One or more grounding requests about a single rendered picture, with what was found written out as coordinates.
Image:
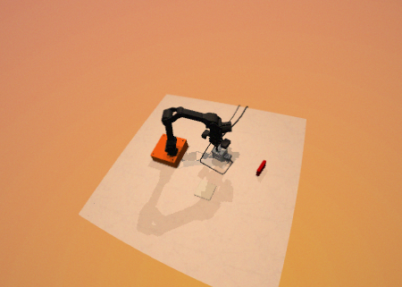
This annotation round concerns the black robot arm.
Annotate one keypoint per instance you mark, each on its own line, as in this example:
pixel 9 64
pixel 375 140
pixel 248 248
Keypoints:
pixel 211 121

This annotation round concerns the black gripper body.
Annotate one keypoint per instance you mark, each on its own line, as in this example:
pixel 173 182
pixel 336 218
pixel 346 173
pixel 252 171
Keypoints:
pixel 216 138

